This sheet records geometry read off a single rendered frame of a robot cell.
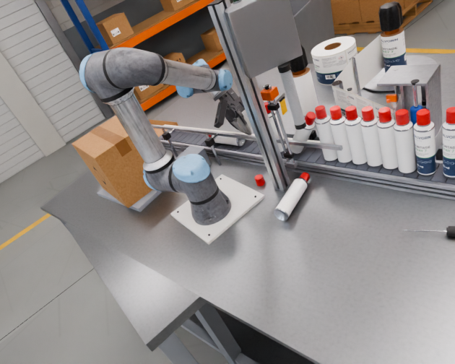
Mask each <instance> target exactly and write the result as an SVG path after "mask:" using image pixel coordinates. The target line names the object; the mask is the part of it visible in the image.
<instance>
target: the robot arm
mask: <svg viewBox="0 0 455 364"><path fill-rule="evenodd" d="M79 77H80V80H81V82H82V84H83V86H84V87H85V88H86V89H87V90H89V91H90V92H93V93H97V95H98V97H99V98H100V100H101V101H102V103H105V104H109V105H110V107H111V108H112V110H113V112H114V113H115V115H116V116H117V118H118V120H119V121H120V123H121V125H122V126H123V128H124V129H125V131H126V133H127V134H128V135H129V138H130V139H131V141H132V142H133V144H134V146H135V147H136V149H137V151H138V152H139V154H140V155H141V157H142V159H143V161H144V164H143V168H144V170H143V173H144V175H143V177H144V181H145V183H146V184H147V185H148V186H149V187H150V188H151V189H153V190H156V191H169V192H177V193H184V194H185V195H186V196H187V198H188V200H189V201H190V204H191V215H192V217H193V219H194V221H195V222H196V223H197V224H199V225H212V224H215V223H217V222H219V221H220V220H222V219H224V218H225V217H226V216H227V215H228V213H229V212H230V209H231V202H230V200H229V198H228V196H226V195H225V194H224V193H223V192H222V191H221V190H220V189H219V187H218V185H217V183H216V181H215V179H214V177H213V175H212V172H211V170H210V168H209V165H208V163H207V162H206V160H205V159H204V158H203V157H202V156H201V155H197V154H188V155H186V156H182V157H180V158H178V159H177V160H176V159H175V157H174V156H173V153H172V152H171V151H170V150H167V149H165V148H164V146H163V144H162V142H161V141H160V139H159V137H158V135H157V134H156V132H155V130H154V129H153V127H152V124H151V123H150V121H149V119H148V118H147V116H146V114H145V112H144V111H143V109H142V107H141V105H140V104H139V101H138V100H137V98H136V96H135V94H134V87H138V86H143V85H151V86H157V85H159V84H165V85H175V88H176V90H177V92H178V94H179V95H180V96H181V97H182V98H189V97H191V96H192V95H193V94H197V93H205V92H207V93H208V94H209V96H210V97H211V98H214V99H213V100H214V101H216V100H218V99H219V100H220V101H219V103H218V106H217V113H216V117H215V121H214V127H216V128H220V127H221V126H222V125H223V124H224V120H225V117H226V119H227V120H228V122H229V123H230V124H231V125H232V126H233V127H234V128H236V129H237V130H239V131H241V132H243V133H244V134H247V135H252V133H251V129H250V126H251V124H250V121H249V119H248V118H247V117H245V116H244V115H243V114H242V112H243V111H244V110H245V108H244V105H243V102H242V100H241V97H238V96H237V94H236V93H235V92H234V90H233V89H232V88H231V87H232V85H233V76H232V74H231V73H230V71H229V70H227V69H220V70H214V69H211V68H210V67H209V64H207V63H206V62H205V61H204V60H203V59H199V60H198V61H196V62H195V63H194V64H192V65H190V64H185V63H181V62H177V61H171V60H168V59H164V58H163V57H162V56H161V55H160V54H158V53H153V52H149V51H143V50H140V49H136V48H127V47H119V48H114V49H110V50H106V51H98V52H94V53H92V54H90V55H88V56H86V57H85V58H84V59H83V60H82V62H81V64H80V68H79Z"/></svg>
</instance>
